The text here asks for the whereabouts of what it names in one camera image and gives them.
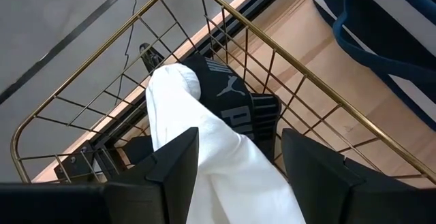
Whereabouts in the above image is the gold wire basket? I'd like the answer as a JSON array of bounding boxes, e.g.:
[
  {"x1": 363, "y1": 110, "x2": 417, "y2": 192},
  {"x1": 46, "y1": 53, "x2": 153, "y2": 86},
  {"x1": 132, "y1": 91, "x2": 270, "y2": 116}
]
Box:
[{"x1": 10, "y1": 0, "x2": 436, "y2": 188}]

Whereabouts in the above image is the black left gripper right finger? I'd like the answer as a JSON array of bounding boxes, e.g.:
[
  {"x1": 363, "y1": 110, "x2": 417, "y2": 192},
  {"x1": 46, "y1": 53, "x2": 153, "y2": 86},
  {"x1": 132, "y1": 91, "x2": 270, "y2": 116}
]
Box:
[{"x1": 281, "y1": 127, "x2": 436, "y2": 224}]

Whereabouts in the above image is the black fan power cable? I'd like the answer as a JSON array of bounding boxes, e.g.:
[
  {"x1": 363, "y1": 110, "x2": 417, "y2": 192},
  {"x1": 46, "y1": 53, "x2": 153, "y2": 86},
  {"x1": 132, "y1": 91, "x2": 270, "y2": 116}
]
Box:
[{"x1": 114, "y1": 0, "x2": 138, "y2": 106}]

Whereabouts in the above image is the blue fabric storage bin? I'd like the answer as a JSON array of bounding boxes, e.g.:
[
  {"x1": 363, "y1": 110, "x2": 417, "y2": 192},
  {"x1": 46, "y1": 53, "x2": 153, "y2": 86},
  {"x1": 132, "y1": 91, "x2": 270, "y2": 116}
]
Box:
[{"x1": 307, "y1": 0, "x2": 436, "y2": 132}]

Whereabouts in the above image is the white garment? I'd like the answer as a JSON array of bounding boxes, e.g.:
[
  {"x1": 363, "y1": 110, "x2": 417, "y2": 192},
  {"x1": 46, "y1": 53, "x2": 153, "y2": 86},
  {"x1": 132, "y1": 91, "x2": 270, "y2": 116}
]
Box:
[{"x1": 145, "y1": 63, "x2": 307, "y2": 224}]

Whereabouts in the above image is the black clamp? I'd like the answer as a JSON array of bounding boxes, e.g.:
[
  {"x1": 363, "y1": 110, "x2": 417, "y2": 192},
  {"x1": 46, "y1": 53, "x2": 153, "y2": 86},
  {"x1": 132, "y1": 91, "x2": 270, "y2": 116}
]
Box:
[{"x1": 138, "y1": 42, "x2": 165, "y2": 74}]

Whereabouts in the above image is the black Puma briefs striped waistband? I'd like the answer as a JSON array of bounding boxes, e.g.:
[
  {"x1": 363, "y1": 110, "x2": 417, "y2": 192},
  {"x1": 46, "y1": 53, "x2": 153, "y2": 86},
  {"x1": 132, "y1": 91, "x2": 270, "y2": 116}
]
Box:
[{"x1": 181, "y1": 53, "x2": 283, "y2": 162}]

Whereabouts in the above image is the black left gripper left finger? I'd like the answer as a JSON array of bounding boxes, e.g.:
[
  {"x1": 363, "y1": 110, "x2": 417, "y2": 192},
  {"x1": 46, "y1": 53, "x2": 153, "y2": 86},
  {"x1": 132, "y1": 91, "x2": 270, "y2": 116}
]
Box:
[{"x1": 0, "y1": 127, "x2": 200, "y2": 224}]

